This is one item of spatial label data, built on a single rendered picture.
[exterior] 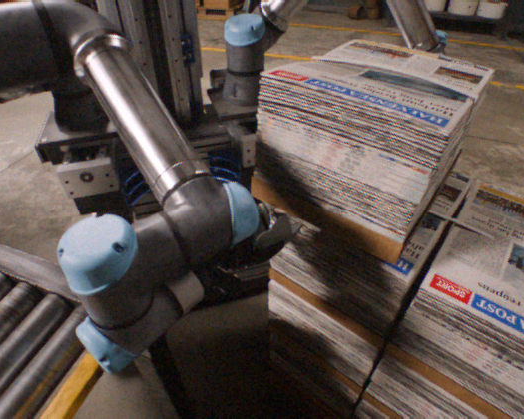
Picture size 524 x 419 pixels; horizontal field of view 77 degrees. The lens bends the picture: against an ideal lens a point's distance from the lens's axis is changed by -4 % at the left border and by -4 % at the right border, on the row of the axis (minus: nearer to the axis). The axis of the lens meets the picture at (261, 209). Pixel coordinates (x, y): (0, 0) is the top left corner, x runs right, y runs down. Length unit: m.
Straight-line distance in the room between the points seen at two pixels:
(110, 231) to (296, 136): 0.32
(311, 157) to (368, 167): 0.09
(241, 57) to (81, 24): 0.55
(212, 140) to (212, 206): 0.72
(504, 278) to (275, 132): 0.44
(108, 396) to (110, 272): 1.11
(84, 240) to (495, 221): 0.69
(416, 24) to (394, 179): 0.56
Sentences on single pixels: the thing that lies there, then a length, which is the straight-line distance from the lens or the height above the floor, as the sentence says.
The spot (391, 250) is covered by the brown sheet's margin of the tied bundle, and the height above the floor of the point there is 0.88.
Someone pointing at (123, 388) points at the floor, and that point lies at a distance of 1.43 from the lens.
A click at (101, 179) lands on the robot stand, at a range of 1.00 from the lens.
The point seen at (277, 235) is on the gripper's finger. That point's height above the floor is 0.87.
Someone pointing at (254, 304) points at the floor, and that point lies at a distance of 1.51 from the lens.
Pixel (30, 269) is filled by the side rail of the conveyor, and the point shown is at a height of 0.80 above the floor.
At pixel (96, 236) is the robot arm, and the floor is 1.02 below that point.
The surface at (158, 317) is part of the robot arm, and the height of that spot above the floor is 0.89.
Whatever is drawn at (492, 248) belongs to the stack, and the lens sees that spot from 0.71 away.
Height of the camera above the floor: 1.26
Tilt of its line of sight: 41 degrees down
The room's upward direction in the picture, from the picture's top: straight up
